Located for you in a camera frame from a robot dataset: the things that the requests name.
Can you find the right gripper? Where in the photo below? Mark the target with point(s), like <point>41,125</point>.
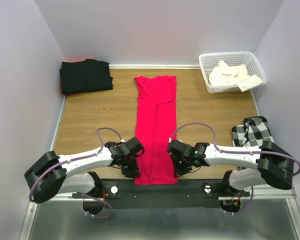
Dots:
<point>178,171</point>

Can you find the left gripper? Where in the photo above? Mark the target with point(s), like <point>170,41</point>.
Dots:
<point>133,172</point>

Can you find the pink red t-shirt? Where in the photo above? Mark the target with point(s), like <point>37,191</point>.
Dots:
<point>156,120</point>

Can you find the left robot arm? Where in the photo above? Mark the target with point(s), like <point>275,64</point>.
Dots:
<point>47,175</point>

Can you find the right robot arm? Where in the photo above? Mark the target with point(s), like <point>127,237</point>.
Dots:
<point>260,165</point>

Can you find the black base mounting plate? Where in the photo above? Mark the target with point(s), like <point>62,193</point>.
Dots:
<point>187,193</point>

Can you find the black white checkered cloth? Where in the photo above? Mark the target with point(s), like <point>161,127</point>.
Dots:
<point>253,132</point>

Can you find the white crumpled t-shirt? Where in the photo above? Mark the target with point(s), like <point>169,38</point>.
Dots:
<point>225,75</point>

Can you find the folded black t-shirt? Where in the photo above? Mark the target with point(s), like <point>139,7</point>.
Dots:
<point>89,75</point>

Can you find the white baseboard strip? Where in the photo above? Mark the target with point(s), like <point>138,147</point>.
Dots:
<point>154,66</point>

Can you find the white plastic laundry basket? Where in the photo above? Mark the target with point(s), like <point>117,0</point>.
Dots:
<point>210,60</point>

